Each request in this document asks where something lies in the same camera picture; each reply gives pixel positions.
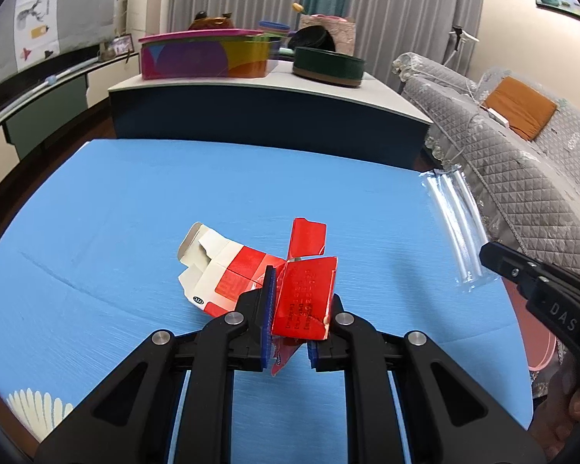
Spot green round tin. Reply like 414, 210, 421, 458
292, 47, 365, 88

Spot tv cabinet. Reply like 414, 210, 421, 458
0, 53, 140, 182

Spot grey curtain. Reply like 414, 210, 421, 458
164, 0, 483, 88

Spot grey quilted sofa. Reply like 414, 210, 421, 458
392, 53, 580, 274

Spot right hand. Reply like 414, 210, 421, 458
528, 354, 580, 462

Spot colourful rectangular box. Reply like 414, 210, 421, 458
139, 28, 272, 80

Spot pink fabric bag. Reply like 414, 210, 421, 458
299, 14, 356, 56

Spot grey covered television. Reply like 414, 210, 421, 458
0, 0, 117, 84

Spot brown teapot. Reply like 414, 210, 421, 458
188, 10, 234, 31

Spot orange cushion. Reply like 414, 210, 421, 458
484, 77, 558, 142

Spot red white carton box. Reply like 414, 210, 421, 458
178, 218, 338, 375

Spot white dark coffee table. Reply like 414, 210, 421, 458
109, 62, 432, 169

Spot white floor lamp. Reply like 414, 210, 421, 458
443, 25, 480, 66

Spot clear plastic wrapper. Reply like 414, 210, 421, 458
420, 165, 496, 292

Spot pink plastic basin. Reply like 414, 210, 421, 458
503, 280, 556, 373

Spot stacked coloured bowls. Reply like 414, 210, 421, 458
258, 20, 290, 55

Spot blue table mat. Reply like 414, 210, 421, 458
0, 140, 544, 463

